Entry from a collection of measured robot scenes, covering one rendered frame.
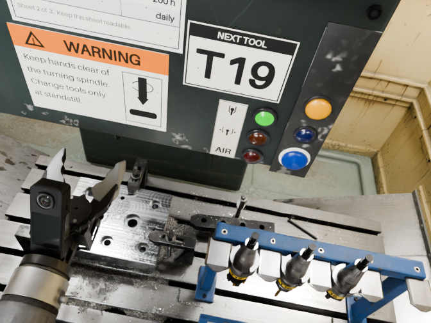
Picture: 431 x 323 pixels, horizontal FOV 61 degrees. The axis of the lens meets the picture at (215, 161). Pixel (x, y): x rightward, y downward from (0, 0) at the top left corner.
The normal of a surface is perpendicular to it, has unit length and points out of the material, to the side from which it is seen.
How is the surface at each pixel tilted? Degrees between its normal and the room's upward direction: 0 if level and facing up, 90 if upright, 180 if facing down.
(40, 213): 62
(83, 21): 90
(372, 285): 0
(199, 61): 90
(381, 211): 24
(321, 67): 90
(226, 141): 90
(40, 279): 19
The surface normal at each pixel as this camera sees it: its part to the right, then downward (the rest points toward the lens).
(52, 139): 0.13, -0.62
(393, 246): -0.28, -0.65
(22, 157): 0.52, -0.49
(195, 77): -0.14, 0.76
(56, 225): -0.11, 0.37
